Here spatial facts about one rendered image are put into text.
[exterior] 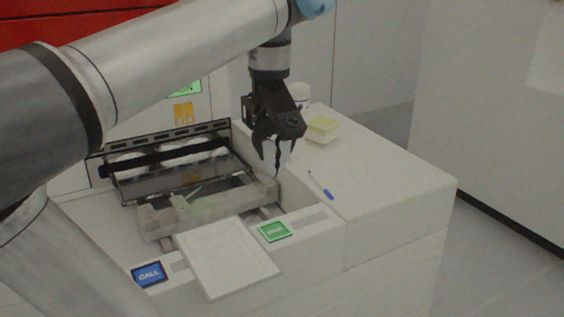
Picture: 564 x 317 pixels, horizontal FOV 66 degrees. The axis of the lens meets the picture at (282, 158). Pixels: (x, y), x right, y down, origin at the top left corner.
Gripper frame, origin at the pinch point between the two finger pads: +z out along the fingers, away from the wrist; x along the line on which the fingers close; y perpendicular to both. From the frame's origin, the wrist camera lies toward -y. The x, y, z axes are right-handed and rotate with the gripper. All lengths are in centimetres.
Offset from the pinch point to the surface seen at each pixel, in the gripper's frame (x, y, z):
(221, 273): 14.5, -5.5, 14.3
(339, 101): -173, 207, 86
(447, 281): -113, 34, 111
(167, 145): 6, 57, 17
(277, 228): -0.8, 1.1, 14.2
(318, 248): -7.9, -4.0, 18.8
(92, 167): 28, 57, 19
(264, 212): -8.4, 21.9, 25.7
